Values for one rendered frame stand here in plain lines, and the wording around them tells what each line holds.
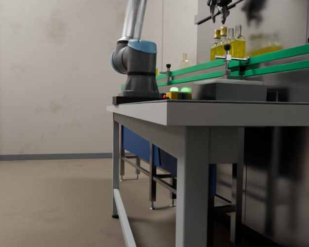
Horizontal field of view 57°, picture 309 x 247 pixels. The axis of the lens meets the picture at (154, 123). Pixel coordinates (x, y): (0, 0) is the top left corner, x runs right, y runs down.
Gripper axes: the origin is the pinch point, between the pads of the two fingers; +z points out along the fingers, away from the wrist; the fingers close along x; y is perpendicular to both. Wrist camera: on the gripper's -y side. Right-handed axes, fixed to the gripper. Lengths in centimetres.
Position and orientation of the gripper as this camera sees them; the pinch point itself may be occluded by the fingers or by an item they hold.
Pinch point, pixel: (218, 21)
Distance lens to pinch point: 166.6
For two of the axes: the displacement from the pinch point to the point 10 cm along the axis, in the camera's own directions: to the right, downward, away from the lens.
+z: -0.1, 10.0, 0.6
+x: 9.3, -0.1, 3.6
